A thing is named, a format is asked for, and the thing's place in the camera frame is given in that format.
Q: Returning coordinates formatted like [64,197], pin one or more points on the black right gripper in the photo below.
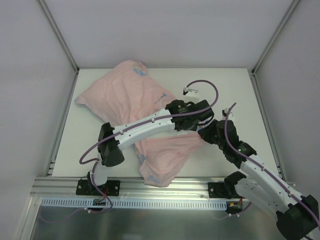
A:
[208,133]

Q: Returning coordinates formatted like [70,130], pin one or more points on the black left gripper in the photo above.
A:
[204,113]

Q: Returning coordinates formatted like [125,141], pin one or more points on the blue and pink printed pillowcase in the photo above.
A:
[125,94]

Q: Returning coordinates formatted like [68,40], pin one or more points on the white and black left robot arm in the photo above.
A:
[163,142]

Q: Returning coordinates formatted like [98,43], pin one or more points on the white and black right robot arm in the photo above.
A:
[295,215]

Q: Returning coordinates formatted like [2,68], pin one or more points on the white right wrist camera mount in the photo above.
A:
[227,114]

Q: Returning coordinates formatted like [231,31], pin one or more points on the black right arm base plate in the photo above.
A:
[217,190]

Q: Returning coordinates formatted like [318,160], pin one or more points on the right aluminium frame post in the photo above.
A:
[275,35]

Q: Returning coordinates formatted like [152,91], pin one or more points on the aluminium frame post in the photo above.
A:
[275,35]
[56,31]

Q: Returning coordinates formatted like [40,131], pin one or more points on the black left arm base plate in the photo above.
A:
[86,188]

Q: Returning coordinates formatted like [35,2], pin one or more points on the white slotted cable duct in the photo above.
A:
[126,203]

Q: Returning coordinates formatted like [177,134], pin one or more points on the left aluminium frame post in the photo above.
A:
[56,31]

